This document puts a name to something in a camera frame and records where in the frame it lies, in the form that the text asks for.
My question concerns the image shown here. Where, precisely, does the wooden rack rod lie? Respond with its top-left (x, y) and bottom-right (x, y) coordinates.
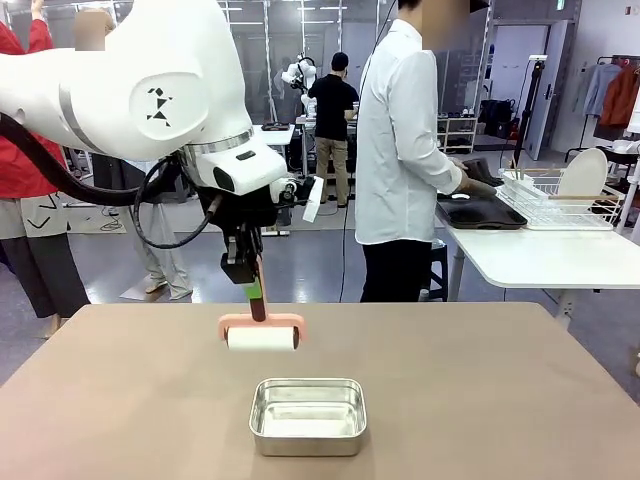
top-left (548, 193), bottom-right (621, 202)

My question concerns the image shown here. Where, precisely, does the black light stand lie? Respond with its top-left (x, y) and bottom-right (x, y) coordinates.
top-left (514, 53), bottom-right (550, 166)

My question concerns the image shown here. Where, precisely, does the dark blue plastic stool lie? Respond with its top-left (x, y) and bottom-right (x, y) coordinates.
top-left (428, 238), bottom-right (450, 303)

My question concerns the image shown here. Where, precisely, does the orange hanging jacket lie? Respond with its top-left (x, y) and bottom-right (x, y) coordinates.
top-left (598, 63), bottom-right (640, 129)

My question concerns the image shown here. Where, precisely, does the shoe shelf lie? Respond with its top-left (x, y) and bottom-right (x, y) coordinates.
top-left (436, 112), bottom-right (482, 155)

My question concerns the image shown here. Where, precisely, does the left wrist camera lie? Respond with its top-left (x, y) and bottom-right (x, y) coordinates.
top-left (277, 174), bottom-right (326, 225)

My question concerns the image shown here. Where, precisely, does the white side table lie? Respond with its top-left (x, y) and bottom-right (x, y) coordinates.
top-left (433, 177), bottom-right (640, 331)

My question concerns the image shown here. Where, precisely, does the rectangular metal container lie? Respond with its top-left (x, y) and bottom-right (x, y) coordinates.
top-left (248, 378), bottom-right (369, 458)

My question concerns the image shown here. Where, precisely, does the grey hanging shirt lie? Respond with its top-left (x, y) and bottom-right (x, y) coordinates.
top-left (574, 62), bottom-right (621, 117)

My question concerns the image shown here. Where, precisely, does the person in black shirt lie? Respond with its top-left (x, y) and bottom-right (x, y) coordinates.
top-left (306, 51), bottom-right (360, 209)

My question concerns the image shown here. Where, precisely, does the person in white shirt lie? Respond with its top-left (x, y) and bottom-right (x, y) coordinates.
top-left (353, 0), bottom-right (474, 304)

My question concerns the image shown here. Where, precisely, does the black flat tray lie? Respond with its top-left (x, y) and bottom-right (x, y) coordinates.
top-left (434, 192), bottom-right (527, 231)

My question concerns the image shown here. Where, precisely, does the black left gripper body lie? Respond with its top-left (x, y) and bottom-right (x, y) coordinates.
top-left (198, 185), bottom-right (281, 242)

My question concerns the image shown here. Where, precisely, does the small white background robot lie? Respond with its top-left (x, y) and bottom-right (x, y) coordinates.
top-left (279, 56), bottom-right (319, 121)

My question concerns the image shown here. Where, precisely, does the white background desk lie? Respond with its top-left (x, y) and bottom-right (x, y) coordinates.
top-left (251, 123), bottom-right (297, 236)

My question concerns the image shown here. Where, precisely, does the thin black cable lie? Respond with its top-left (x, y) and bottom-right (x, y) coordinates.
top-left (132, 158), bottom-right (225, 250)

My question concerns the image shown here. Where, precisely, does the black corrugated cable hose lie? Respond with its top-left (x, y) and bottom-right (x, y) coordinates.
top-left (0, 113), bottom-right (149, 207)

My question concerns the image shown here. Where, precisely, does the black bag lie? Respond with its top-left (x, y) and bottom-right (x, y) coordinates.
top-left (481, 98), bottom-right (517, 139)

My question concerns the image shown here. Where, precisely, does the person's right forearm white sleeve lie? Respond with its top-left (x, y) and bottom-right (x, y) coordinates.
top-left (419, 144), bottom-right (464, 194)

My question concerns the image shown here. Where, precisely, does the white plate in rack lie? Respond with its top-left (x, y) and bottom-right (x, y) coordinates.
top-left (556, 147), bottom-right (610, 199)

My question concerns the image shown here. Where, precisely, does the white wire dish rack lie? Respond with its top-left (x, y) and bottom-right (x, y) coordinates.
top-left (494, 169), bottom-right (626, 232)

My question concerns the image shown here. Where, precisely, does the person's right hand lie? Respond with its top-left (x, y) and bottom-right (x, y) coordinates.
top-left (452, 167), bottom-right (474, 196)

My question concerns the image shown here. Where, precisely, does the pink lint roller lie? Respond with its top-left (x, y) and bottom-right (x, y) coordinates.
top-left (217, 252), bottom-right (306, 354)

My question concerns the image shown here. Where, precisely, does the mannequin in red jacket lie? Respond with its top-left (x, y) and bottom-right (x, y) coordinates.
top-left (0, 0), bottom-right (91, 339)

